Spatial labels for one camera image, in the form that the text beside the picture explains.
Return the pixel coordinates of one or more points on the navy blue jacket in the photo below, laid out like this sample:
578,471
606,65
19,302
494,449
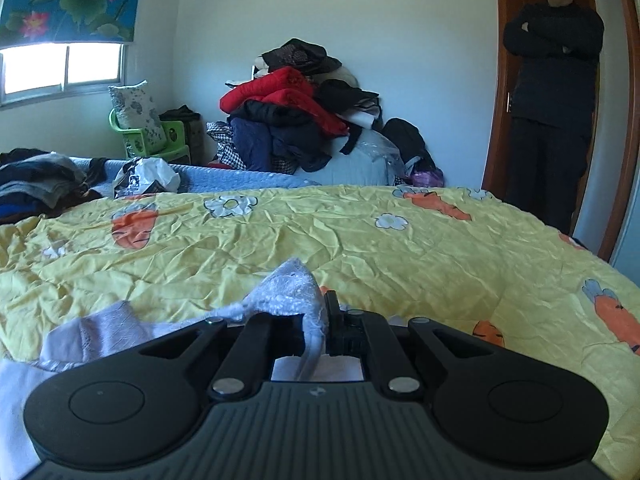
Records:
262,132

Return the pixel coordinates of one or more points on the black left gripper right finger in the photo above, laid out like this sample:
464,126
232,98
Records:
398,359

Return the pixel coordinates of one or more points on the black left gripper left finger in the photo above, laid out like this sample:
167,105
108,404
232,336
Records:
218,361

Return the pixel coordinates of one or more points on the white printed plastic bag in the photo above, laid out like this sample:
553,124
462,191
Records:
147,175

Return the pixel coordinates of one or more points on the lotus print roller blind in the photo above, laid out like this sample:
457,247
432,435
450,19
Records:
26,22

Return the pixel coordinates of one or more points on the man in dark clothes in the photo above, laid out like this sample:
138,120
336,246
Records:
559,43

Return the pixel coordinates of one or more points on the window with grey frame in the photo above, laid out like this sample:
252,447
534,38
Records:
45,70

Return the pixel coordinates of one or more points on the floral grey white pillow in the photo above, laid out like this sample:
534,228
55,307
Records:
135,109

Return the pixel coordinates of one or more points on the light blue bed blanket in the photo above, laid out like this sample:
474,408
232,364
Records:
195,179

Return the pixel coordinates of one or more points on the stack of dark folded clothes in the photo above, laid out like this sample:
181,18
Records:
35,182

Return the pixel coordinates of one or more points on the red padded jacket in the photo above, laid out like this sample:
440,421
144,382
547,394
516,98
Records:
285,87

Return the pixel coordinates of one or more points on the yellow carrot print quilt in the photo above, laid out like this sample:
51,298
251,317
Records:
461,257

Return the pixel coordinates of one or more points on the light purple small garment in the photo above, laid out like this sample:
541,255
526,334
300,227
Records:
290,289

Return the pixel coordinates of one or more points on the black bag by wall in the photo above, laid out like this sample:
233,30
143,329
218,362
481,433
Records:
411,145

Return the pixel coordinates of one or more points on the black garment atop pile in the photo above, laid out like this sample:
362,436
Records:
308,59

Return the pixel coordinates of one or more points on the brown wooden door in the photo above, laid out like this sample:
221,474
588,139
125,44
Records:
508,65

